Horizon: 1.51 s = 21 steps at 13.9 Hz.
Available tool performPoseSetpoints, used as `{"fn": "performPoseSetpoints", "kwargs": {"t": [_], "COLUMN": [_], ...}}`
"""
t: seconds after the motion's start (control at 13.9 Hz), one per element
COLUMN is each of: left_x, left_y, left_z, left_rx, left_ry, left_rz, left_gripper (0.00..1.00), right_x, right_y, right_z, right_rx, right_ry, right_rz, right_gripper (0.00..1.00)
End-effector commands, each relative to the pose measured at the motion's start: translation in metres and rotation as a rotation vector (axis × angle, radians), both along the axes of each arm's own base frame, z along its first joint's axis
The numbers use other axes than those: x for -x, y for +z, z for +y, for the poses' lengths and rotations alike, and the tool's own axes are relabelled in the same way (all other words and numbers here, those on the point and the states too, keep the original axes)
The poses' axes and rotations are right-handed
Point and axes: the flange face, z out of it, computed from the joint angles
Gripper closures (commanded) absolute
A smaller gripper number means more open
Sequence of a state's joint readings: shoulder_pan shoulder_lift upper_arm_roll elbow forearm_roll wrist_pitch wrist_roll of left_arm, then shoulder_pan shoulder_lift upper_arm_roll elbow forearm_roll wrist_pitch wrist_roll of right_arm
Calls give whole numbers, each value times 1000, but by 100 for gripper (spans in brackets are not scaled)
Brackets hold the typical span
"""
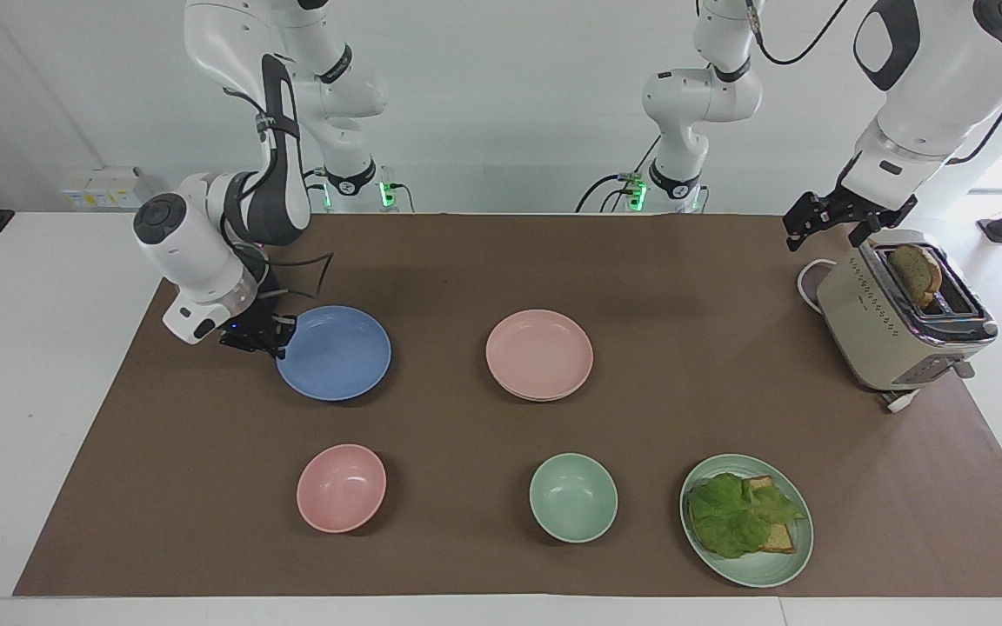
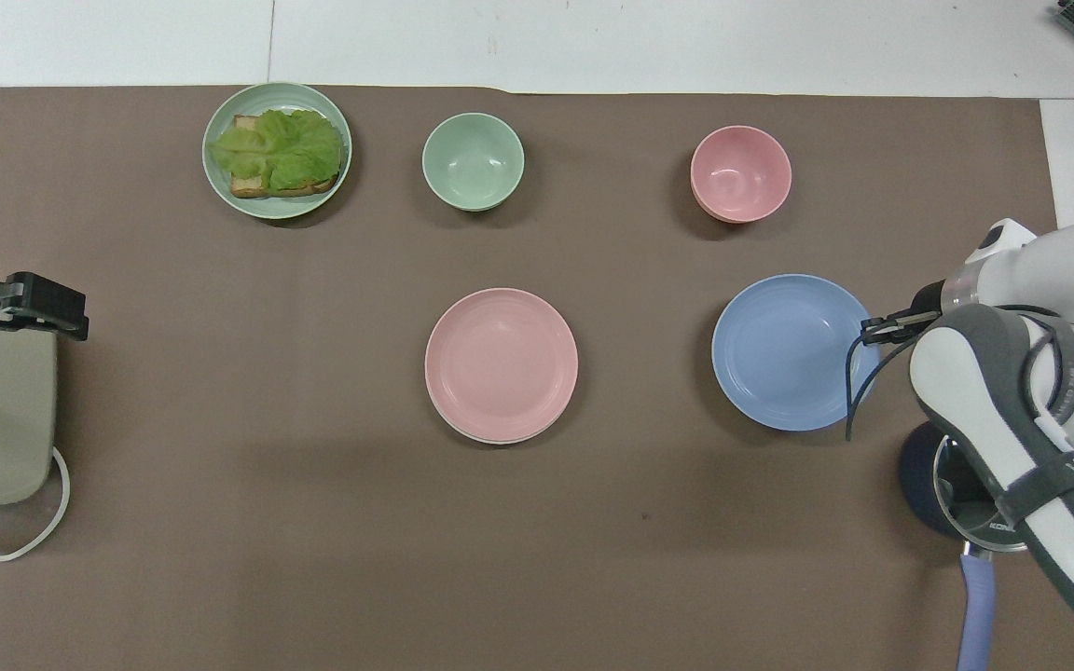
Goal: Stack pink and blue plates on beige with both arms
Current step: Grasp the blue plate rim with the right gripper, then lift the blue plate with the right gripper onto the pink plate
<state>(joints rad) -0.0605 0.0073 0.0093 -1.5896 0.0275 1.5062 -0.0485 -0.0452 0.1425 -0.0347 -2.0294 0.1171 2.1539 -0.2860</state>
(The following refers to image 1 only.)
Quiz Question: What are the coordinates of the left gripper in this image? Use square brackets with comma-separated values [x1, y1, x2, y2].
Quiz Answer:
[783, 178, 919, 254]

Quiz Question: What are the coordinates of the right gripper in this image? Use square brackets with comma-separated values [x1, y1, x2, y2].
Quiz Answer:
[220, 297, 298, 360]

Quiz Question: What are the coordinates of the blue plate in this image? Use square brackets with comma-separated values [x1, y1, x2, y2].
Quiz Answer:
[276, 305, 392, 403]

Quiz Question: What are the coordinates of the beige toaster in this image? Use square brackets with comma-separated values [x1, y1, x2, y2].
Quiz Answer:
[816, 230, 1000, 393]

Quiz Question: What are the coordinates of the pink bowl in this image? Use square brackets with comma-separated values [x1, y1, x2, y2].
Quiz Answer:
[296, 443, 388, 534]

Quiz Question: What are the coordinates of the pink plate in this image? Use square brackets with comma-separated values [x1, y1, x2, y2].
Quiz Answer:
[485, 309, 594, 400]

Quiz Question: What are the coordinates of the beige plate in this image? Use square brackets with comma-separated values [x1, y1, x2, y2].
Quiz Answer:
[490, 370, 593, 403]

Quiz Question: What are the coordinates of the green lettuce leaf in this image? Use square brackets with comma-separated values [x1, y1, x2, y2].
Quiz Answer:
[688, 472, 807, 560]

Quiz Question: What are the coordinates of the green bowl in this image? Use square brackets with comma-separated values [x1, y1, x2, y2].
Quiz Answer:
[529, 452, 619, 544]

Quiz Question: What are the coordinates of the green plate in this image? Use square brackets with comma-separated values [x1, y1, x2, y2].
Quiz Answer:
[679, 454, 814, 589]

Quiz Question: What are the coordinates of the white wall socket box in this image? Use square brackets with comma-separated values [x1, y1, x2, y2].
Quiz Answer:
[61, 166, 146, 210]

